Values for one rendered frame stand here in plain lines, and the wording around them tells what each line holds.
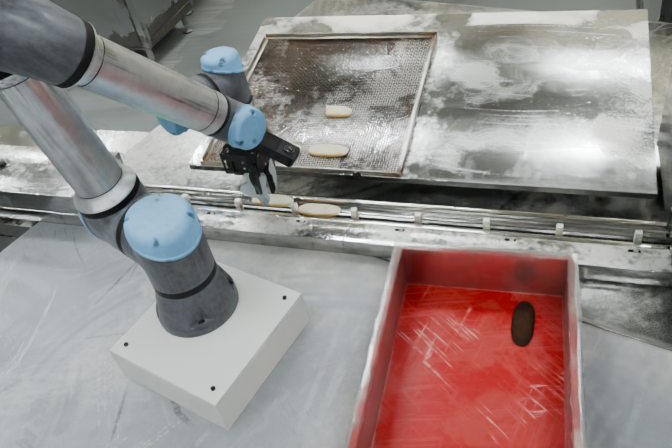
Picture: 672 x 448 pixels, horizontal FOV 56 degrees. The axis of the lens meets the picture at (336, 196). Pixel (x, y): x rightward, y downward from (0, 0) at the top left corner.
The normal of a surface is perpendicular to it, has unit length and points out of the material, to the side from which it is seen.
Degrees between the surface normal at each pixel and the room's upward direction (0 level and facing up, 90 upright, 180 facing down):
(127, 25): 90
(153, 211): 8
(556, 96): 10
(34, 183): 0
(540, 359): 0
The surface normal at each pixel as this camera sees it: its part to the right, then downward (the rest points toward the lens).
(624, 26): -0.21, -0.63
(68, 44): 0.70, 0.14
